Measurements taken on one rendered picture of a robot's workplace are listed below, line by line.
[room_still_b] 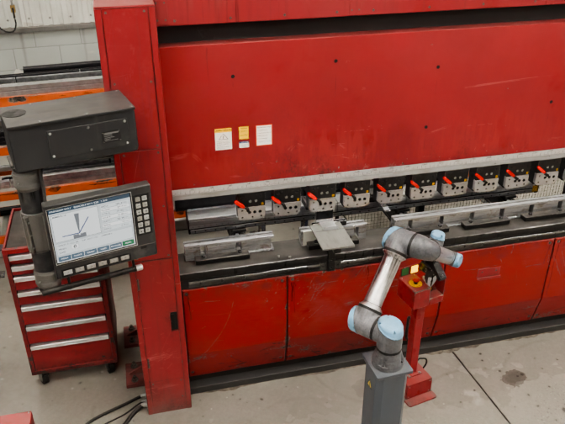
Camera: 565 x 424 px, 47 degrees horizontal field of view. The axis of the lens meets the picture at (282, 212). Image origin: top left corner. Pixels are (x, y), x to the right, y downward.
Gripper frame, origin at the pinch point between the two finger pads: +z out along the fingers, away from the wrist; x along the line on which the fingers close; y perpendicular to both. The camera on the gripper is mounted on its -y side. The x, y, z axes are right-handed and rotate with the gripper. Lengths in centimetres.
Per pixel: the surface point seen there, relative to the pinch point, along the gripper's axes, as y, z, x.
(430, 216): 34.3, -20.4, -20.5
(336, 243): 26, -25, 47
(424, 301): -6.7, 2.8, 8.1
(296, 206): 51, -36, 60
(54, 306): 86, 20, 192
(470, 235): 17.7, -12.5, -39.0
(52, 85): 228, -52, 160
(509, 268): 9, 15, -69
